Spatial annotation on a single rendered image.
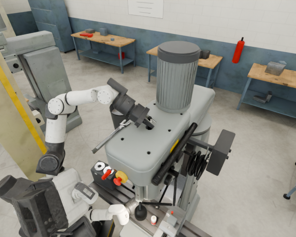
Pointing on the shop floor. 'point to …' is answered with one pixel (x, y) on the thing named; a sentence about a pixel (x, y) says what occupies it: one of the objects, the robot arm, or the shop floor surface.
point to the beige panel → (13, 118)
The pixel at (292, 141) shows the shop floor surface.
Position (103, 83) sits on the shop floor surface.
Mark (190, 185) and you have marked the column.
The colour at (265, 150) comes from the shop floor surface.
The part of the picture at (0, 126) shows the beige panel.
